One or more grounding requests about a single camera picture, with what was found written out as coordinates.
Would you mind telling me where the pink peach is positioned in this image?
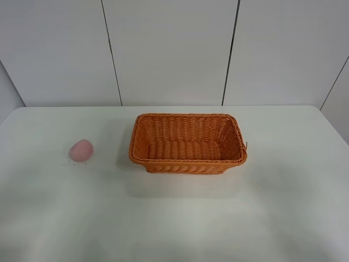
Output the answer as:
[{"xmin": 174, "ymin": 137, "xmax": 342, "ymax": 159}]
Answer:
[{"xmin": 69, "ymin": 139, "xmax": 94, "ymax": 162}]

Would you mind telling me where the orange wicker basket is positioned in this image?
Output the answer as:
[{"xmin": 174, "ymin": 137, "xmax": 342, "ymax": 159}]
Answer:
[{"xmin": 129, "ymin": 113, "xmax": 248, "ymax": 175}]

